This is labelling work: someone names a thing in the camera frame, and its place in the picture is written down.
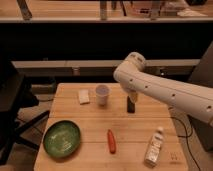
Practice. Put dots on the green plate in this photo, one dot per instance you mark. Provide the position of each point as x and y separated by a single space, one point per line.
62 139

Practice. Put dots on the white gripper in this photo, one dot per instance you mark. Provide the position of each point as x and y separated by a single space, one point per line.
133 95

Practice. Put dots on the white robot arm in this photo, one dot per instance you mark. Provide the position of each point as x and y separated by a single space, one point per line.
192 99

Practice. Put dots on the dark box right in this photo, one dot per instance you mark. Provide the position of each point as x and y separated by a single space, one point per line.
203 75

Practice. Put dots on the black rectangular block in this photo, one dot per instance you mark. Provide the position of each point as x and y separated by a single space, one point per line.
130 106

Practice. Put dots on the black chair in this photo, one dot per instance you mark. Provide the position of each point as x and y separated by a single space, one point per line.
14 94

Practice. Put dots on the red carrot toy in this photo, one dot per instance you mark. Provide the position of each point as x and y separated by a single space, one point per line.
111 142

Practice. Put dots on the white sponge block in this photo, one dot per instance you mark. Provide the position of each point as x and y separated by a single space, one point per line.
83 96

